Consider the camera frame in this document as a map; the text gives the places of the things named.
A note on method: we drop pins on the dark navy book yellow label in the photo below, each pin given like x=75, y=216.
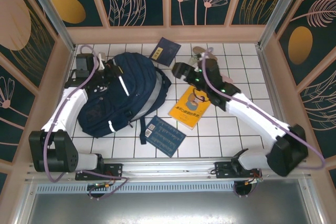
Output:
x=166, y=51

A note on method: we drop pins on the navy blue backpack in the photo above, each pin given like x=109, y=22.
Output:
x=123, y=98

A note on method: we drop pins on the tan oval case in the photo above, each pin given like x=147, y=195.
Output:
x=198, y=49

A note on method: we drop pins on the thin blue booklet QR codes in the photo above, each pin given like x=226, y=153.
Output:
x=165, y=137

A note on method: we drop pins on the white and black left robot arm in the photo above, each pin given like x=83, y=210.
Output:
x=68, y=106

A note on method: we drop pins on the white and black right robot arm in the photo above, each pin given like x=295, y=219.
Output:
x=257, y=116

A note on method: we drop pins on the grey metal sheet panel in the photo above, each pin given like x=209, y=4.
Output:
x=168, y=208

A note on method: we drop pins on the aluminium frame post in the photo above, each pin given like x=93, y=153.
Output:
x=50, y=11
x=283, y=9

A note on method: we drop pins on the aluminium side rail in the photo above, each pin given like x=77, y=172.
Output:
x=278, y=108

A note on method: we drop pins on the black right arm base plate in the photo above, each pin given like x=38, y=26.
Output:
x=223, y=170

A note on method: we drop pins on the aluminium mounting rail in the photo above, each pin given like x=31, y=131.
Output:
x=168, y=167

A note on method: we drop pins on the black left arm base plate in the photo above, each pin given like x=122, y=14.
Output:
x=115, y=170

